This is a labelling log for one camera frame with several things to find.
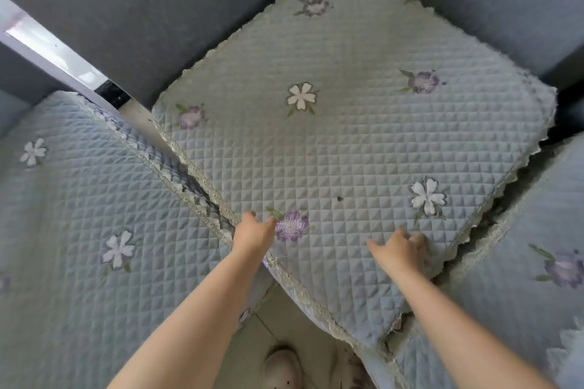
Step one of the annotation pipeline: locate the person's right hand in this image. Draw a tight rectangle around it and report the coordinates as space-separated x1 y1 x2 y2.
366 226 432 284

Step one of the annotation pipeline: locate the person's left hand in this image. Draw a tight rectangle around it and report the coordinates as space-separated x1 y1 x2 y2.
232 210 278 263

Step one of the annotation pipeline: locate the quilted floral sofa seat cover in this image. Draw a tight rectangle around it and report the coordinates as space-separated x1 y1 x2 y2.
365 133 584 389
151 0 558 351
0 91 275 389

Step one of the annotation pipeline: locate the person's left forearm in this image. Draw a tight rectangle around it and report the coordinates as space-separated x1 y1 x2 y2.
107 245 271 389

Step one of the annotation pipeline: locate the person's right forearm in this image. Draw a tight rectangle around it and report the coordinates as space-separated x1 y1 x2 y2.
396 266 560 389

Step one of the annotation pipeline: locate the pale pink sneaker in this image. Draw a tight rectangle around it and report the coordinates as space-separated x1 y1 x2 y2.
263 343 306 389

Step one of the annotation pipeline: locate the white glossy ledge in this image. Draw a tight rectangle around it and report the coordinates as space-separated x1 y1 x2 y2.
0 0 134 110

